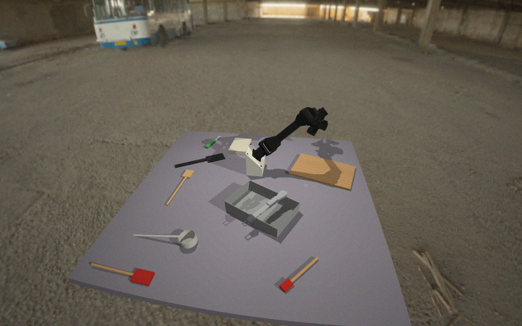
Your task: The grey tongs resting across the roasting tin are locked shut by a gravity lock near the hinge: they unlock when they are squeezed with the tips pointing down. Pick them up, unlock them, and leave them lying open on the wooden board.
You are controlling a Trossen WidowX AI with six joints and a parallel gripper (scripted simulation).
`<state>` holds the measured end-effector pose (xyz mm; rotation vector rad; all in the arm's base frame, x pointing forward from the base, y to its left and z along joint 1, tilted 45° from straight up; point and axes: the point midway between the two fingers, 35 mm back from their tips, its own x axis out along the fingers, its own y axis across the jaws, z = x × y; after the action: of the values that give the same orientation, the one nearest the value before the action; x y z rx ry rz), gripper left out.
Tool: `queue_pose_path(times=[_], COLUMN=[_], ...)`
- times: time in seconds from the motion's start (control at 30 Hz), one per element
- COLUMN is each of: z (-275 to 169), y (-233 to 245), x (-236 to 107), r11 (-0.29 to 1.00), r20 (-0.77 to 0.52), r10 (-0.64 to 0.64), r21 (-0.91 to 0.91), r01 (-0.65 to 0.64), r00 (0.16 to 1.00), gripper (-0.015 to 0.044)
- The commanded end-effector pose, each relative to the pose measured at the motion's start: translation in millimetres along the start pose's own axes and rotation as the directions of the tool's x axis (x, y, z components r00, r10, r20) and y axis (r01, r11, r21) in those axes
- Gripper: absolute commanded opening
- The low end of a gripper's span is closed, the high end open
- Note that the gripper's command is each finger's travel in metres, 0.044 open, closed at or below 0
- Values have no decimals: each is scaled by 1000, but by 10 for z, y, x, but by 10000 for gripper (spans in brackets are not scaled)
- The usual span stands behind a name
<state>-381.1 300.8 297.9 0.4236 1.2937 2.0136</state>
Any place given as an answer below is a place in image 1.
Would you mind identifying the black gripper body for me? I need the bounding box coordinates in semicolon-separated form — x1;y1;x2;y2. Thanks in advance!
307;122;319;136

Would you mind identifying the grey saucepan with long handle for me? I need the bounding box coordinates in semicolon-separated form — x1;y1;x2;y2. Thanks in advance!
133;230;198;249

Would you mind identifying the light wooden board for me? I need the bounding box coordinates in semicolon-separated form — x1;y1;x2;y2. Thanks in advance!
289;153;355;191

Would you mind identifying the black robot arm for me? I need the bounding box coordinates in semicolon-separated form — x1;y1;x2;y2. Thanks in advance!
252;107;328;162

